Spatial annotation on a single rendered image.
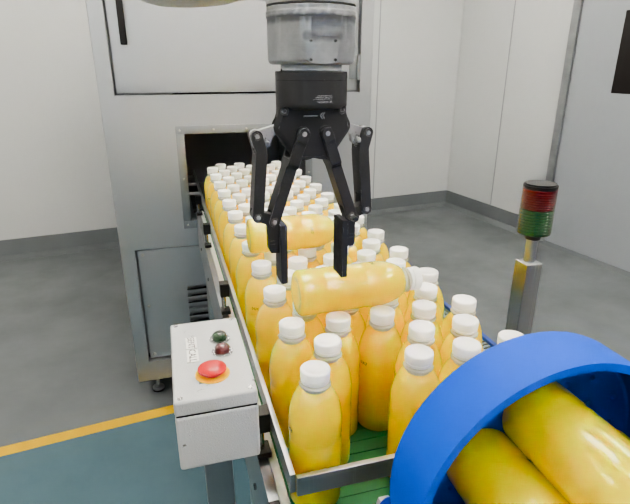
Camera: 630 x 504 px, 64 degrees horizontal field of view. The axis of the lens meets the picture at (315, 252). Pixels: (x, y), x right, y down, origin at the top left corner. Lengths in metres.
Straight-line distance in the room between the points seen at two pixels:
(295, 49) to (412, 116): 4.99
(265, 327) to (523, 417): 0.50
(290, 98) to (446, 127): 5.26
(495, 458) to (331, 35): 0.41
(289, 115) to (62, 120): 4.06
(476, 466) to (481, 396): 0.07
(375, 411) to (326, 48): 0.58
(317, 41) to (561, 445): 0.41
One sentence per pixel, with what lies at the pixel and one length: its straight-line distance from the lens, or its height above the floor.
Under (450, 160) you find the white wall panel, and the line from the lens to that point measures 5.85.
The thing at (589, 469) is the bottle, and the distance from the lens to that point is 0.47.
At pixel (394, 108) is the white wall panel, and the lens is 5.37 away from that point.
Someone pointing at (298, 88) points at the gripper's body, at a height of 1.45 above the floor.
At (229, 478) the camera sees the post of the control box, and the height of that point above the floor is 0.90.
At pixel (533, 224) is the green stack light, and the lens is 1.06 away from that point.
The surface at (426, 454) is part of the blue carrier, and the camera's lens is 0.48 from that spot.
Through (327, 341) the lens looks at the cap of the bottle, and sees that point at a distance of 0.72.
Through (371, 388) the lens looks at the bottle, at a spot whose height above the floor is 0.98.
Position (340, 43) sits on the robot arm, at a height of 1.49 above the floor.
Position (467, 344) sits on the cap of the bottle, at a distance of 0.75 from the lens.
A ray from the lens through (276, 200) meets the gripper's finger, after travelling 0.56.
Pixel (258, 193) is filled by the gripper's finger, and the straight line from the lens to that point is 0.55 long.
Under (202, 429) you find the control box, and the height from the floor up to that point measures 1.06.
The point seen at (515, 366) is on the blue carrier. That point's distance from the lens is 0.48.
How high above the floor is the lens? 1.47
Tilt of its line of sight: 20 degrees down
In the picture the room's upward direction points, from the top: straight up
